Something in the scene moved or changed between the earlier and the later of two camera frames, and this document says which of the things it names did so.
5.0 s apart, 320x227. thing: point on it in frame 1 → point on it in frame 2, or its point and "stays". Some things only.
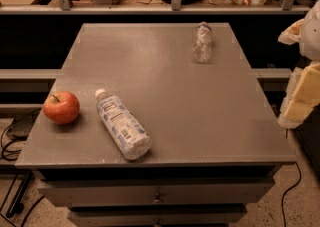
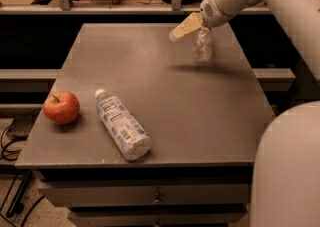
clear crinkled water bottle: [202, 43] stays
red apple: [61, 107] stays
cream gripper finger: [303, 96] → [220, 5]
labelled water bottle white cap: [129, 136] stays
